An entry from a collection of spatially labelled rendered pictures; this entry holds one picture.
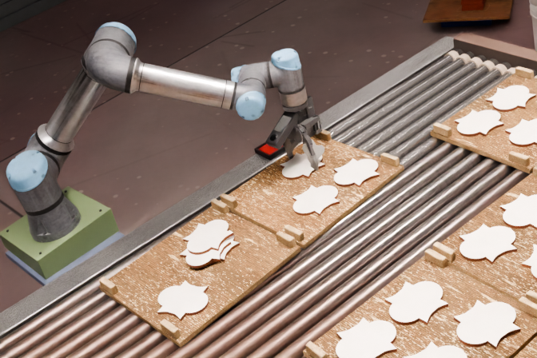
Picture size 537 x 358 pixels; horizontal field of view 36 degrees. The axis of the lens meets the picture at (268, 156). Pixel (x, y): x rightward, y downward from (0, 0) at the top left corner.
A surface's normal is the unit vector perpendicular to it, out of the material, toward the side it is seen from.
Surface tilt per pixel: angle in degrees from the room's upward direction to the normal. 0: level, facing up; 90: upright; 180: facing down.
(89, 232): 90
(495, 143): 0
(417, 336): 0
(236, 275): 0
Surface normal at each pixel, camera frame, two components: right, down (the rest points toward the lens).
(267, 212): -0.20, -0.82
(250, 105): -0.01, 0.54
